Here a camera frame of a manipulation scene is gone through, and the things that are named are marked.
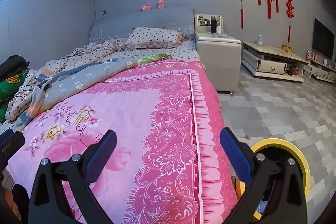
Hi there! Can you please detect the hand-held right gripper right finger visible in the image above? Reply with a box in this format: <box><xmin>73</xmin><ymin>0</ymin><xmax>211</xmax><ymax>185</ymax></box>
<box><xmin>220</xmin><ymin>127</ymin><xmax>307</xmax><ymax>224</ymax></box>

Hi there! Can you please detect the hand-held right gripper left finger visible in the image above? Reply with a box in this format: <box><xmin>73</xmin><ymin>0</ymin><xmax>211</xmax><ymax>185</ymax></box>
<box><xmin>28</xmin><ymin>130</ymin><xmax>118</xmax><ymax>224</ymax></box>

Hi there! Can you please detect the yellow trash bin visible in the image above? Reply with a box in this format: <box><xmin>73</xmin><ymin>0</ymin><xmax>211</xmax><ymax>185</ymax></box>
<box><xmin>235</xmin><ymin>138</ymin><xmax>311</xmax><ymax>223</ymax></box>

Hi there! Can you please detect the green floral folded quilt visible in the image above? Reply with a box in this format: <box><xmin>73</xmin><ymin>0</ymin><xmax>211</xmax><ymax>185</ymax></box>
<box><xmin>0</xmin><ymin>68</ymin><xmax>30</xmax><ymax>117</ymax></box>

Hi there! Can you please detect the pink floral blanket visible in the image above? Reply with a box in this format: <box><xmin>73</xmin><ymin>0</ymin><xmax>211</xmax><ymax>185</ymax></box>
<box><xmin>5</xmin><ymin>60</ymin><xmax>239</xmax><ymax>224</ymax></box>

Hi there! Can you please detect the black folded clothing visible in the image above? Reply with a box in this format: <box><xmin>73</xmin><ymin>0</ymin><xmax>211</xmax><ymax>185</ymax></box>
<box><xmin>0</xmin><ymin>55</ymin><xmax>30</xmax><ymax>73</ymax></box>

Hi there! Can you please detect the grey floral quilt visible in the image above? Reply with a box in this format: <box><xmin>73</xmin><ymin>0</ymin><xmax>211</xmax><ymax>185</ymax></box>
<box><xmin>18</xmin><ymin>57</ymin><xmax>138</xmax><ymax>119</ymax></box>

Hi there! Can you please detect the cream nightstand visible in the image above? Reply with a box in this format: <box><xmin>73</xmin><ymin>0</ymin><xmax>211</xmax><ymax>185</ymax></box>
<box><xmin>196</xmin><ymin>32</ymin><xmax>242</xmax><ymax>94</ymax></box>

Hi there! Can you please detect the cream TV cabinet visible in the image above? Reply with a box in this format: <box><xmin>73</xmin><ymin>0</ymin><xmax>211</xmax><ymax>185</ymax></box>
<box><xmin>241</xmin><ymin>42</ymin><xmax>309</xmax><ymax>83</ymax></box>

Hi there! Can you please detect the polka dot duvet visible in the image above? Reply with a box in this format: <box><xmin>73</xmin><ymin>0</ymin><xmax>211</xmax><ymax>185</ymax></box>
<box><xmin>5</xmin><ymin>40</ymin><xmax>137</xmax><ymax>121</ymax></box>

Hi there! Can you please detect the green patterned cloth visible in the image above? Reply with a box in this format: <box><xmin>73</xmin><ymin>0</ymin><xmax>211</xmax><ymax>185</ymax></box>
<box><xmin>136</xmin><ymin>52</ymin><xmax>172</xmax><ymax>65</ymax></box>

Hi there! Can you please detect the cream low cabinet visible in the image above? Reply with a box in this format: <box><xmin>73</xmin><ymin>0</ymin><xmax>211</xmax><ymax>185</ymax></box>
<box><xmin>304</xmin><ymin>60</ymin><xmax>336</xmax><ymax>80</ymax></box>

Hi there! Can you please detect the polka dot pillow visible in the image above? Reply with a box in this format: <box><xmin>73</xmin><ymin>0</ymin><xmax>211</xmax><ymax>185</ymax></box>
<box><xmin>125</xmin><ymin>27</ymin><xmax>185</xmax><ymax>49</ymax></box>

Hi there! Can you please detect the grey bed headboard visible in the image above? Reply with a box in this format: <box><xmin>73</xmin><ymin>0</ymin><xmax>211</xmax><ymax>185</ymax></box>
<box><xmin>89</xmin><ymin>6</ymin><xmax>196</xmax><ymax>43</ymax></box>

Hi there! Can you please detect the black television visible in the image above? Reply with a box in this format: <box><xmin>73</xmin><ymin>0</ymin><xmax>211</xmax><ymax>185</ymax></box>
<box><xmin>312</xmin><ymin>18</ymin><xmax>336</xmax><ymax>68</ymax></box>

